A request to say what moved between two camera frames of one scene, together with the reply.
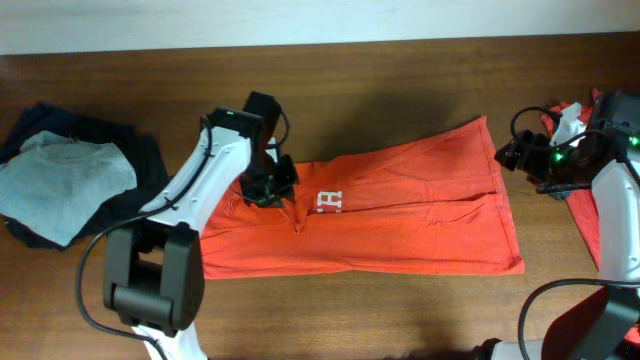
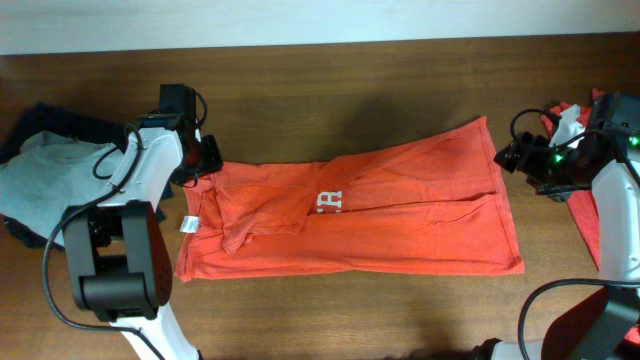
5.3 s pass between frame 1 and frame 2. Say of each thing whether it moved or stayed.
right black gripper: stayed
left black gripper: moved
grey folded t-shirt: stayed
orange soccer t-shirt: stayed
